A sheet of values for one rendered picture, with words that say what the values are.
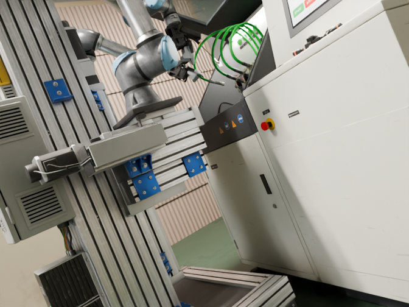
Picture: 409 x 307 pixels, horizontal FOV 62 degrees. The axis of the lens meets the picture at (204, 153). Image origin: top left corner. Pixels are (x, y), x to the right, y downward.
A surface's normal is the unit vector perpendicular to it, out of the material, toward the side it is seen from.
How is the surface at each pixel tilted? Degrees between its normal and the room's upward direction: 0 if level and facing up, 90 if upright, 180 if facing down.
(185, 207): 90
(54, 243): 90
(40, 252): 90
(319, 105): 90
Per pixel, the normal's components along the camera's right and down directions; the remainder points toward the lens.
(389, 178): -0.83, 0.35
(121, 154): 0.53, -0.22
